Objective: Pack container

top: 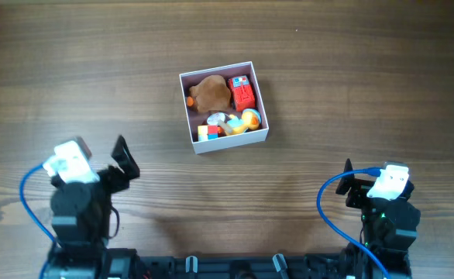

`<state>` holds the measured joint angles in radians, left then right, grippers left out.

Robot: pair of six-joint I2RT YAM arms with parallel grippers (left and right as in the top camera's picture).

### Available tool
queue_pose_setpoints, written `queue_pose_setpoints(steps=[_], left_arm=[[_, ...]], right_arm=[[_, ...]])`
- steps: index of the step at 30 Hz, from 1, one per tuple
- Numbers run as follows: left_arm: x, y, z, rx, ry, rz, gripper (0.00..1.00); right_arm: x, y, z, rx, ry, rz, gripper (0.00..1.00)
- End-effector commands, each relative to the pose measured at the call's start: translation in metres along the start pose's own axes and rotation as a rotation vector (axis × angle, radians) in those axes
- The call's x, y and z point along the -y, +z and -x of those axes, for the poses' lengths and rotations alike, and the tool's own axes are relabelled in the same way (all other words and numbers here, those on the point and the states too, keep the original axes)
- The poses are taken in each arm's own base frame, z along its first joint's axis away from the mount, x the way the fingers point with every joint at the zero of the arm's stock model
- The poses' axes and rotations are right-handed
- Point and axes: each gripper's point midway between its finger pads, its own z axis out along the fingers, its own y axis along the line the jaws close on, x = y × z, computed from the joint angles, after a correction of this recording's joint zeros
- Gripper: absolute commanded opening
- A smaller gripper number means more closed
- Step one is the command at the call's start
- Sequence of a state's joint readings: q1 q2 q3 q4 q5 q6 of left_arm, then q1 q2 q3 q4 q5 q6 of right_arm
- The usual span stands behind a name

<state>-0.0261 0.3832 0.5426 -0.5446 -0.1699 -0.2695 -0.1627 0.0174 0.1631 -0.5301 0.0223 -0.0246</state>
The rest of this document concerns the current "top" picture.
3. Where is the white box pink interior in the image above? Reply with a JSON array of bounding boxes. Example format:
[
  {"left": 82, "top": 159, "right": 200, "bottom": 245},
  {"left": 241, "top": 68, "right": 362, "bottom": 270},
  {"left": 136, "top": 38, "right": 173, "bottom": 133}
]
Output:
[{"left": 179, "top": 61, "right": 270, "bottom": 154}]

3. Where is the colourful puzzle cube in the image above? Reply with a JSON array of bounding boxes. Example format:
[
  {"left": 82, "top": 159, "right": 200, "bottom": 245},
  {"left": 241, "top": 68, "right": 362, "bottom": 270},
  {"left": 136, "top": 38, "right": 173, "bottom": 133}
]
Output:
[{"left": 198, "top": 125, "right": 218, "bottom": 142}]

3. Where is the white wooden rattle drum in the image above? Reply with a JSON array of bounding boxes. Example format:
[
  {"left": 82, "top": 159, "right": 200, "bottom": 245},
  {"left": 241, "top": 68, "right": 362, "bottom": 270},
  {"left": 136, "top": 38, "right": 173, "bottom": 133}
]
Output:
[{"left": 207, "top": 112, "right": 233, "bottom": 136}]

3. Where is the brown plush bear toy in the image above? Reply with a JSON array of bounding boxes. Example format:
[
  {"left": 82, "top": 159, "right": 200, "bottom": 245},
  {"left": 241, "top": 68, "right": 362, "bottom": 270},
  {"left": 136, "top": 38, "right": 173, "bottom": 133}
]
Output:
[{"left": 186, "top": 75, "right": 232, "bottom": 113}]

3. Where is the orange blue duck toy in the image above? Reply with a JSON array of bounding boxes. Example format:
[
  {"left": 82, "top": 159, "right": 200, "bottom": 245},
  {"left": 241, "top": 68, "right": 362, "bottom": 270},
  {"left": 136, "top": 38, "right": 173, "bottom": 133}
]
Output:
[{"left": 217, "top": 108, "right": 262, "bottom": 136}]

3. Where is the red toy car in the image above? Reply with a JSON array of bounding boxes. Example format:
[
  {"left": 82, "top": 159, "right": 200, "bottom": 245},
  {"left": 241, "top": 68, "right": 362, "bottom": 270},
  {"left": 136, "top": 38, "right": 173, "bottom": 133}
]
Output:
[{"left": 228, "top": 75, "right": 256, "bottom": 112}]

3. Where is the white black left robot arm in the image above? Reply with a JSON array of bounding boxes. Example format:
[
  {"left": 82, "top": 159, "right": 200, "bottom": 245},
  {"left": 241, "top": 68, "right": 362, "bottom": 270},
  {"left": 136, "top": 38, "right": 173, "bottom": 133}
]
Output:
[{"left": 42, "top": 136, "right": 146, "bottom": 279}]

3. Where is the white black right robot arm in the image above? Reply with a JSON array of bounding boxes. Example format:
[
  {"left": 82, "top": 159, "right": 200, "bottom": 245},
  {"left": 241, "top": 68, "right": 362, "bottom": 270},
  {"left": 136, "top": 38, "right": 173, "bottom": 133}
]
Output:
[{"left": 335, "top": 162, "right": 421, "bottom": 278}]

